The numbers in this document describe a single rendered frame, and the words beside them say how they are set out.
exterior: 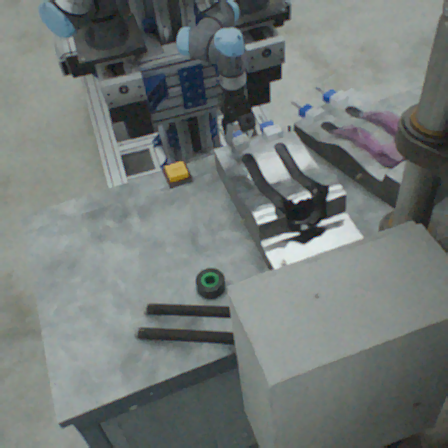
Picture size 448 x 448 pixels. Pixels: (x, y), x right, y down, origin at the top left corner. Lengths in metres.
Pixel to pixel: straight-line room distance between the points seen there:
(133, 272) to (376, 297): 1.00
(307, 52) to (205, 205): 2.11
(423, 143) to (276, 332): 0.35
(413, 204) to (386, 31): 2.97
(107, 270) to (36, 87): 2.28
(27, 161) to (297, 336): 2.74
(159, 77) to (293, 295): 1.45
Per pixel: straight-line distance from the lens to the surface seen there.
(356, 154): 1.83
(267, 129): 1.87
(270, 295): 0.81
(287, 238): 1.64
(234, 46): 1.63
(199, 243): 1.73
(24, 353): 2.65
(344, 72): 3.63
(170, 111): 2.27
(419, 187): 1.01
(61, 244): 1.83
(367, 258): 0.85
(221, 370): 1.63
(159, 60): 2.16
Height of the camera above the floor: 2.15
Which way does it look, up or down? 50 degrees down
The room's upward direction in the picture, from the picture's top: 8 degrees counter-clockwise
